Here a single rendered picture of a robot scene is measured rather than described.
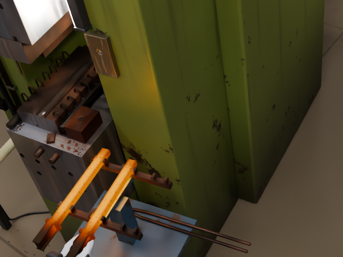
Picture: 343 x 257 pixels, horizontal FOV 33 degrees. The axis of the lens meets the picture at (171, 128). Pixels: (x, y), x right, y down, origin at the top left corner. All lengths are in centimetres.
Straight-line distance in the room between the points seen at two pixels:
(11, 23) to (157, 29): 47
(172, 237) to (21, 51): 83
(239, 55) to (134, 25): 63
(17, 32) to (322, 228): 174
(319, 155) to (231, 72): 102
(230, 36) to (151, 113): 45
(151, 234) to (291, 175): 122
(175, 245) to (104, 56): 70
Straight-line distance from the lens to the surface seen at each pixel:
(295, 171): 315
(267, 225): 295
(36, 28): 195
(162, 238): 209
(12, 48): 204
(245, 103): 247
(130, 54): 190
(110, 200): 189
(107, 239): 214
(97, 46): 194
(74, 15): 188
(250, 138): 263
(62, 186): 246
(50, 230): 189
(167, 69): 196
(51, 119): 222
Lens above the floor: 245
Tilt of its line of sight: 46 degrees down
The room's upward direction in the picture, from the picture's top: 13 degrees counter-clockwise
